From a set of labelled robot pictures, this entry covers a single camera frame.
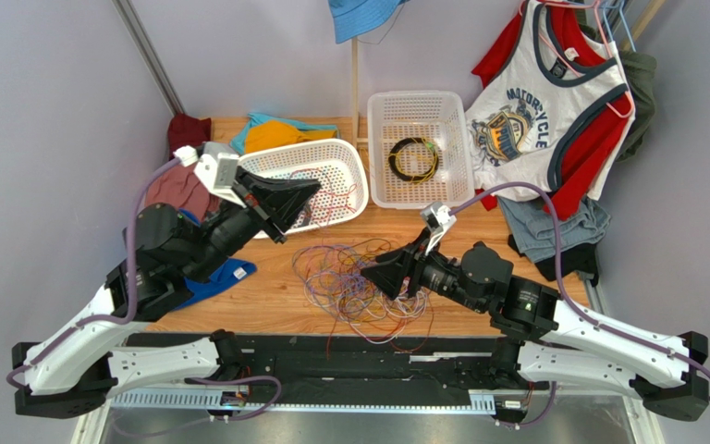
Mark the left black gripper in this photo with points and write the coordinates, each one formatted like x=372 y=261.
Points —
x=273 y=201

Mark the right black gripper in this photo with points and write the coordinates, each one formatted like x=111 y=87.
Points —
x=416 y=270

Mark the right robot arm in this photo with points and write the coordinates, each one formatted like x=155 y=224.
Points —
x=547 y=340

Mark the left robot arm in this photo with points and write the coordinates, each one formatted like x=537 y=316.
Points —
x=88 y=362

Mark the rounded white plastic basket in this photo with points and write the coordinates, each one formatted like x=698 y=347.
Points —
x=335 y=163

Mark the orange cloth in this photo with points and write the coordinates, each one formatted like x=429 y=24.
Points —
x=275 y=134

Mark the teal cloth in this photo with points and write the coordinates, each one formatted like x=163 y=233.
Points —
x=256 y=119

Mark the blue cloth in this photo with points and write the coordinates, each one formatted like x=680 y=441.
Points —
x=219 y=280

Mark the pink cloth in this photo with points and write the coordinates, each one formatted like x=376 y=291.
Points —
x=182 y=189

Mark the maroon cloth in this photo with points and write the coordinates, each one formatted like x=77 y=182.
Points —
x=184 y=130

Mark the rectangular white plastic basket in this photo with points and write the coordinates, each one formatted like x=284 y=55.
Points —
x=418 y=150

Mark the grey denim garment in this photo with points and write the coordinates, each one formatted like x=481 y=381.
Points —
x=527 y=222

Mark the white motorcycle tank top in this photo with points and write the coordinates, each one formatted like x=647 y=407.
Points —
x=533 y=123

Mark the light blue bucket hat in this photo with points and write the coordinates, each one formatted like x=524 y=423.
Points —
x=352 y=18

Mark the black garment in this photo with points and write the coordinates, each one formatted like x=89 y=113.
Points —
x=579 y=258

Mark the red shirt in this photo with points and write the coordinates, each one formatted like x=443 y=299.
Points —
x=582 y=166

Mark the dark green garment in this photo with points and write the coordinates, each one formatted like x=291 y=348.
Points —
x=639 y=70

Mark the pink clothes hanger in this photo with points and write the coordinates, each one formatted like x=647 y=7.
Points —
x=568 y=58

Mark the wooden rack pole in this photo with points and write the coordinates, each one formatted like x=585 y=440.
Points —
x=636 y=28

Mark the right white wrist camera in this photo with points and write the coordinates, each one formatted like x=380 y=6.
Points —
x=439 y=219

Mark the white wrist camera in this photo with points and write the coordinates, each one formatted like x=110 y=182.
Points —
x=439 y=219
x=215 y=164

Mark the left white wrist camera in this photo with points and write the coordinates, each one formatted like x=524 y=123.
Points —
x=215 y=164

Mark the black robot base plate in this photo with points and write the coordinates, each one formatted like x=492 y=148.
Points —
x=437 y=370

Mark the aluminium slotted rail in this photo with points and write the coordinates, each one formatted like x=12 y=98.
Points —
x=199 y=398

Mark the metal corner rail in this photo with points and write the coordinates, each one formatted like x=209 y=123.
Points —
x=140 y=36

